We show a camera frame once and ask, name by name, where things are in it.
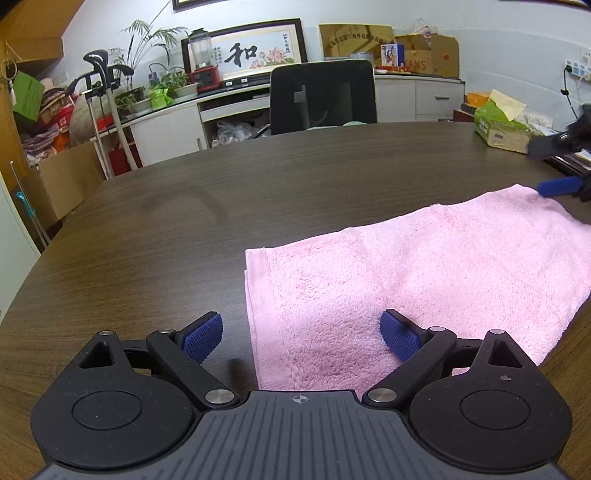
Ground green tissue box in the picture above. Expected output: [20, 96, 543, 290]
[474, 89, 533, 154]

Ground wooden wall shelf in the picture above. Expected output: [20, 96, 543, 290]
[4, 37, 64, 64]

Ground white cabinet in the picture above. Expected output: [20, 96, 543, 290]
[93, 74, 465, 179]

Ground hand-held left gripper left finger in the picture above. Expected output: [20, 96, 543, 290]
[78, 311, 241, 409]

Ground pink towel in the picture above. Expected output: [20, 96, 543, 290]
[243, 183, 591, 392]

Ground plain brown cardboard box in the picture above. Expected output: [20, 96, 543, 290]
[29, 140, 105, 223]

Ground black office chair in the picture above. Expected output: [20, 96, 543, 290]
[269, 59, 379, 136]

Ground large cardboard box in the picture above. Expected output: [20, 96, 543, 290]
[394, 33, 461, 79]

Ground golf clubs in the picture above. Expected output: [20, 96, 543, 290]
[66, 49, 140, 179]

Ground mop stick with teal clip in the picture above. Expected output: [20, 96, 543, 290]
[9, 158, 50, 246]

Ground framed calligraphy picture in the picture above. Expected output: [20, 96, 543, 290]
[180, 18, 309, 84]

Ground white wall power outlet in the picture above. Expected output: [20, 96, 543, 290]
[564, 52, 591, 78]

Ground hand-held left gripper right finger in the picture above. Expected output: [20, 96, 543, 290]
[361, 308, 539, 409]

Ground dark framed wall picture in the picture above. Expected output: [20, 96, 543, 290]
[172, 0, 223, 12]

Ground green paper bag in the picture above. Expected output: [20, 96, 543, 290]
[12, 71, 46, 123]

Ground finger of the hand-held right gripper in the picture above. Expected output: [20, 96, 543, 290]
[527, 130, 580, 161]
[536, 176, 585, 198]

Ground clear plastic bag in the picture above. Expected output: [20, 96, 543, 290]
[215, 120, 256, 145]

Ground hanging dreamcatcher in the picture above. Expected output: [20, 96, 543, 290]
[1, 56, 20, 105]

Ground flat black media player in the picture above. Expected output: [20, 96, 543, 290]
[220, 77, 271, 89]

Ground blender with red base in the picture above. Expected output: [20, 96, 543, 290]
[188, 28, 221, 92]

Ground potted palm plant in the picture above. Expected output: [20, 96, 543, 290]
[107, 18, 191, 117]

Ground small blue printed box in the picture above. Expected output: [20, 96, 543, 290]
[380, 43, 406, 70]

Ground green snack packet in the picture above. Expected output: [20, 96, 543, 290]
[150, 87, 175, 111]

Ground gold plaque board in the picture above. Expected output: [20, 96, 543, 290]
[318, 23, 396, 61]

